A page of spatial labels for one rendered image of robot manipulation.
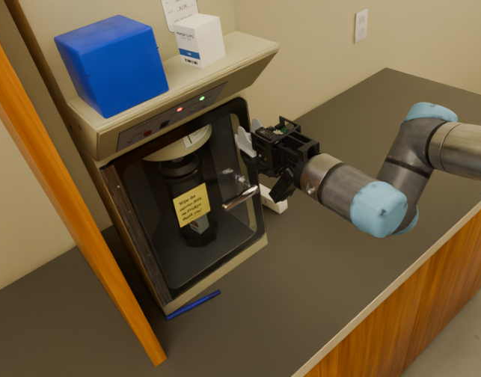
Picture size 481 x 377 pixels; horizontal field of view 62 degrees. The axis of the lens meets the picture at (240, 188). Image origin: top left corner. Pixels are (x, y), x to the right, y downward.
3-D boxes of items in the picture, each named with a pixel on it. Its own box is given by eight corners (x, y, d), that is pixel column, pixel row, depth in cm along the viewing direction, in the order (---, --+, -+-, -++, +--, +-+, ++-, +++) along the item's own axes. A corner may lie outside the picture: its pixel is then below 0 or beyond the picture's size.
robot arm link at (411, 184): (438, 185, 68) (417, 170, 60) (409, 244, 69) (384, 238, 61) (396, 170, 73) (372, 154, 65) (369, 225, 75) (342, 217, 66)
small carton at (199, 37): (182, 62, 63) (172, 24, 60) (205, 50, 66) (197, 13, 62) (203, 68, 60) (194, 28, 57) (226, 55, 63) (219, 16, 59)
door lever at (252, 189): (212, 203, 86) (210, 194, 84) (247, 182, 90) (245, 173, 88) (227, 215, 82) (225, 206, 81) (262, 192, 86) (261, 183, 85)
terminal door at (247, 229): (164, 304, 92) (100, 164, 66) (265, 233, 104) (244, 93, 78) (166, 306, 91) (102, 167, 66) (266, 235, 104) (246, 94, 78)
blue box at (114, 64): (78, 98, 59) (51, 37, 53) (138, 72, 63) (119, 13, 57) (105, 120, 52) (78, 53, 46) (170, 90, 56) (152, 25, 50)
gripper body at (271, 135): (278, 113, 73) (329, 137, 65) (282, 152, 78) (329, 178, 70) (246, 132, 70) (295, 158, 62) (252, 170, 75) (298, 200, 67)
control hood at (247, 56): (90, 157, 65) (63, 102, 58) (244, 81, 78) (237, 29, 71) (120, 188, 57) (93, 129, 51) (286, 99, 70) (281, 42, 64)
